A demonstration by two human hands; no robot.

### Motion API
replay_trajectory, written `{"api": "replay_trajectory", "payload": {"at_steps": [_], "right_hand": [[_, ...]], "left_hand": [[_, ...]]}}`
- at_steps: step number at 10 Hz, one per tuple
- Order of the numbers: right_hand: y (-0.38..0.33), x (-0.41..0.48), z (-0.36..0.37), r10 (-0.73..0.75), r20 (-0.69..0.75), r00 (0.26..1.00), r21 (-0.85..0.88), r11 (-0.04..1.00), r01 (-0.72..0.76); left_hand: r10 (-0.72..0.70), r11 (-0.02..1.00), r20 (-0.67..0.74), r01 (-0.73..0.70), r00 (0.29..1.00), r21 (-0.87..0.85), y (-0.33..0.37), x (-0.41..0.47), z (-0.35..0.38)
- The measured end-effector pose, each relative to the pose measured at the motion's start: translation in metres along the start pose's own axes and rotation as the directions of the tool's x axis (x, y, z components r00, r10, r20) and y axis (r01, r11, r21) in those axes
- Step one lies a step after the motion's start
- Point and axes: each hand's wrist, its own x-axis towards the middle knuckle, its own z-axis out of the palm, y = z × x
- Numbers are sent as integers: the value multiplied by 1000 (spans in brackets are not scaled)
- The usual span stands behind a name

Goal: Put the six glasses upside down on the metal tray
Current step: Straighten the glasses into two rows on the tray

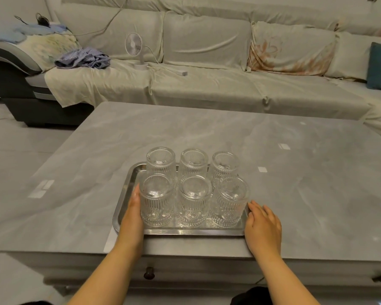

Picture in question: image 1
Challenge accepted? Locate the person's right forearm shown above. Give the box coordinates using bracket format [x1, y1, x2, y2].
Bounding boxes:
[252, 251, 321, 305]

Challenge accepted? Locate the person's left hand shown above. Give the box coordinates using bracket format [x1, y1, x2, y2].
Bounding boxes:
[118, 183, 145, 249]

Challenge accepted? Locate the floral print back cushion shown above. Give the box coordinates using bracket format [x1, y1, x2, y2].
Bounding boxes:
[247, 21, 338, 76]

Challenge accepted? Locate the black cable bundle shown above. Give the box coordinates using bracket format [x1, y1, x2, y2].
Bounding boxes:
[14, 12, 53, 28]

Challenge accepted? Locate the grey coffee table base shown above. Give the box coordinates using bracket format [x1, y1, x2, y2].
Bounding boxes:
[6, 248, 381, 297]

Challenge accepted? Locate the plain beige back cushion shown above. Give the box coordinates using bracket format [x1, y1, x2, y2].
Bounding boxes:
[55, 2, 165, 63]
[163, 11, 253, 72]

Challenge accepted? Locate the group of ribbed clear glasses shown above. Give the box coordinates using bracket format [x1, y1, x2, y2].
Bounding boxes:
[139, 147, 251, 229]

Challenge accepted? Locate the person's black clothing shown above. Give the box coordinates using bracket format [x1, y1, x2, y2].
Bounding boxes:
[230, 286, 273, 305]

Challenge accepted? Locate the white fan cable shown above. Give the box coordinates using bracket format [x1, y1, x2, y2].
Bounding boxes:
[142, 44, 180, 73]

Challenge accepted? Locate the beige sofa cover sheet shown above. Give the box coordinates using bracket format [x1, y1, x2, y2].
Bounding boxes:
[44, 58, 381, 144]

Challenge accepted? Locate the blue striped crumpled cloth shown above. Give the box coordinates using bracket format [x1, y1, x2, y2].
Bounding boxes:
[54, 47, 111, 70]

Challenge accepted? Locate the thin grey cable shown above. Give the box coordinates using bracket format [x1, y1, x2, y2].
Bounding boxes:
[70, 0, 131, 37]

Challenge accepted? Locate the person's left forearm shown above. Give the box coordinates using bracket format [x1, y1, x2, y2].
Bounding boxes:
[67, 241, 144, 305]

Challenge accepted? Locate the person's right hand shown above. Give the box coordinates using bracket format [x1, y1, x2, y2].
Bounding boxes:
[243, 200, 283, 257]

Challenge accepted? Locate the rectangular stainless steel tray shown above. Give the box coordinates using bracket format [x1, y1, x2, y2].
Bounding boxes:
[112, 162, 250, 237]

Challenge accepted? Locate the pale floral blanket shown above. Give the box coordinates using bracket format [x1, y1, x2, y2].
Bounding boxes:
[19, 30, 81, 73]

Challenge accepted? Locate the grey sectional sofa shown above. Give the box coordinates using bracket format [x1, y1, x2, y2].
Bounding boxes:
[0, 0, 381, 144]

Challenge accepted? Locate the light blue blanket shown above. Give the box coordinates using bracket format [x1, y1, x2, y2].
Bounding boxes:
[0, 23, 68, 45]

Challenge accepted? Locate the small white desk fan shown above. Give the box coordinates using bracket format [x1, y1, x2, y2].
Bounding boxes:
[125, 32, 150, 71]

